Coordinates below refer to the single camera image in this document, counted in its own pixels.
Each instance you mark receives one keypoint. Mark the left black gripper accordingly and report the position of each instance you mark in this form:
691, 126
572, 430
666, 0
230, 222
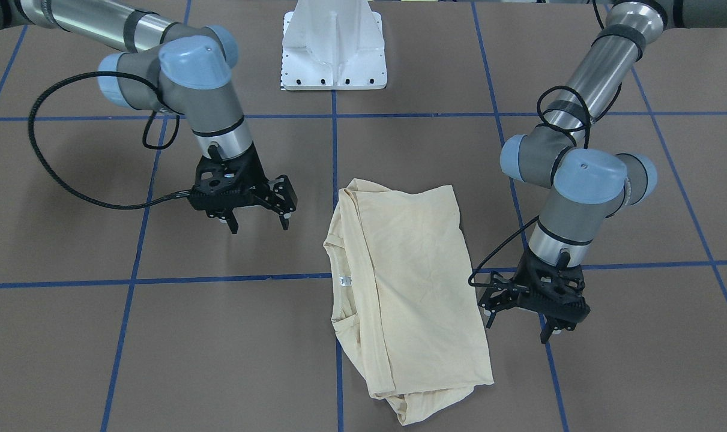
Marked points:
521, 281

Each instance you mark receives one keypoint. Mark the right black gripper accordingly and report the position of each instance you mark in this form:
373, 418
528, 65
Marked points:
257, 173

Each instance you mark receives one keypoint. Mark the cream long-sleeve printed shirt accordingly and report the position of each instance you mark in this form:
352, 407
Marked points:
403, 310

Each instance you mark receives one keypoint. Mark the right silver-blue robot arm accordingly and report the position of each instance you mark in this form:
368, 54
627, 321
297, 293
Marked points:
167, 67

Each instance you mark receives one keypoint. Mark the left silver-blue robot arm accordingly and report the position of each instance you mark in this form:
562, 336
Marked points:
585, 185

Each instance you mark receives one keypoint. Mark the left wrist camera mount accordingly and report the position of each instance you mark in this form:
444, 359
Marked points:
500, 291

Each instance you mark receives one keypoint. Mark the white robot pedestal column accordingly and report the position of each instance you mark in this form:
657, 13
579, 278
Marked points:
333, 45

